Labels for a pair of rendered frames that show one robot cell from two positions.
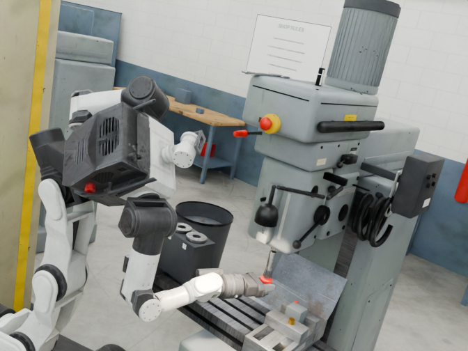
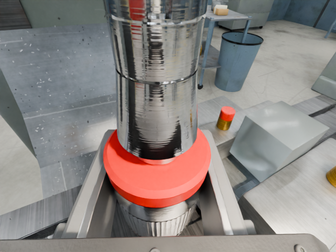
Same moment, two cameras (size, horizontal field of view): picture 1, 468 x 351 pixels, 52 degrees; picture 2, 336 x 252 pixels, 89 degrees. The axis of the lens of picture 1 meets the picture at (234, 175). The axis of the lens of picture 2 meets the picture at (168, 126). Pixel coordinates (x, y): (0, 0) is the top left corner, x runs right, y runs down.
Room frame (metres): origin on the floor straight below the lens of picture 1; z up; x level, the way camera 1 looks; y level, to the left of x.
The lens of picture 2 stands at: (1.61, -0.16, 1.22)
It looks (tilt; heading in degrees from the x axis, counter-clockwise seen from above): 43 degrees down; 296
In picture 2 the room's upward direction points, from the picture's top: 2 degrees clockwise
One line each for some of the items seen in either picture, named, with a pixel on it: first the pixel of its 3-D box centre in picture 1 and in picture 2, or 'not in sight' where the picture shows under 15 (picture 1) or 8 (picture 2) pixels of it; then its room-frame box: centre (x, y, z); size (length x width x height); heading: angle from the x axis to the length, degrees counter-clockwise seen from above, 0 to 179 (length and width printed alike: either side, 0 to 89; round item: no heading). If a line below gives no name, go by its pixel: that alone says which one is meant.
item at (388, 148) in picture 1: (361, 145); not in sight; (2.05, -0.51, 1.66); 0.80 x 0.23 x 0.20; 144
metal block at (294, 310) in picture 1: (295, 314); (272, 141); (1.56, -0.32, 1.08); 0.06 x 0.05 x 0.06; 57
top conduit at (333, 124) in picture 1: (353, 125); not in sight; (1.58, -0.35, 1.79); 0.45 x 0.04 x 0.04; 144
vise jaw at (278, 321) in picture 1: (286, 325); (311, 194); (1.51, -0.29, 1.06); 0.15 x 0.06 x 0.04; 57
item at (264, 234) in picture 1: (269, 212); not in sight; (1.55, -0.15, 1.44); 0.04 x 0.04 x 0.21; 54
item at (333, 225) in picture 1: (315, 195); not in sight; (1.80, -0.33, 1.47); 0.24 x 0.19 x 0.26; 54
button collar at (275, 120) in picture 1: (270, 123); not in sight; (1.46, -0.08, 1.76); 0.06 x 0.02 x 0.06; 54
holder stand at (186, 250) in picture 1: (184, 252); not in sight; (1.90, 0.14, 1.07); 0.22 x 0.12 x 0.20; 48
